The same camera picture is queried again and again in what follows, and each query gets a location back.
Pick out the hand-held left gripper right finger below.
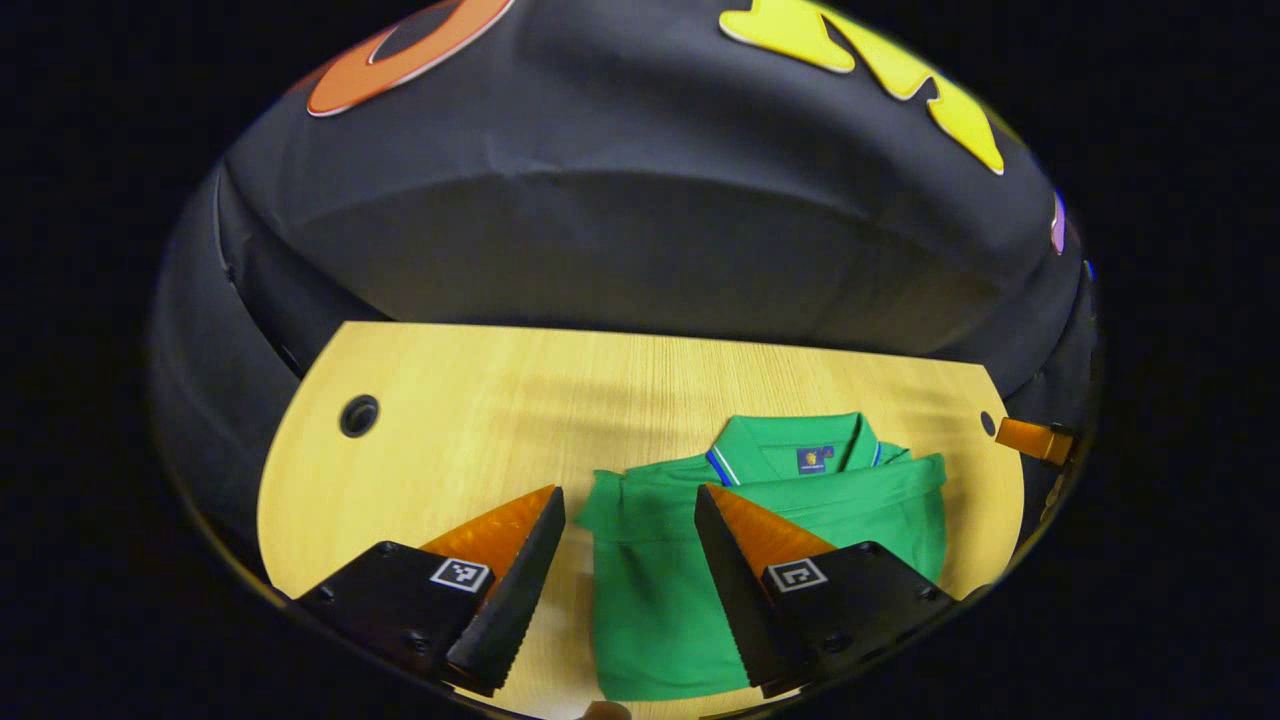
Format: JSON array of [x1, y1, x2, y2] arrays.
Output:
[[694, 484, 961, 700]]

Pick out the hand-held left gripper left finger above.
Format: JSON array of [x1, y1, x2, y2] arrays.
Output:
[[298, 485, 567, 698]]

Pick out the green polo T-shirt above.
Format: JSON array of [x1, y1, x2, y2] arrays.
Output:
[[575, 412, 949, 703]]

